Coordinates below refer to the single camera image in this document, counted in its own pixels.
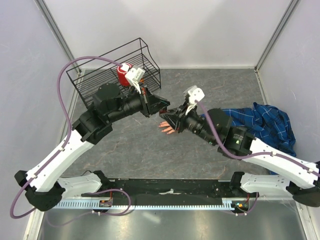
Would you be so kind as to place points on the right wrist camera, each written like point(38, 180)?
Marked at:
point(193, 95)

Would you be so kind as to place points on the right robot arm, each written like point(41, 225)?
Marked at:
point(293, 177)

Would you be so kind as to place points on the blue plaid shirt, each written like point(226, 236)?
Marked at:
point(267, 123)

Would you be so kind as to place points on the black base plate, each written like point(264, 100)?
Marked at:
point(137, 188)

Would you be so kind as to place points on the mannequin hand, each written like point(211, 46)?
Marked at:
point(166, 128)

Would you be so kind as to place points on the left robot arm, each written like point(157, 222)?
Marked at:
point(44, 185)

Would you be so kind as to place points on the red cup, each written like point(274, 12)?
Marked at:
point(121, 73)

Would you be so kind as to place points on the black wire rack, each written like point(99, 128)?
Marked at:
point(87, 76)

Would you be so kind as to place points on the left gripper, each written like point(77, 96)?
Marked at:
point(153, 103)

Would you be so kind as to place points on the slotted cable duct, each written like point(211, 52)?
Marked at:
point(153, 203)

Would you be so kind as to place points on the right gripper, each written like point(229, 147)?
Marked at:
point(177, 116)

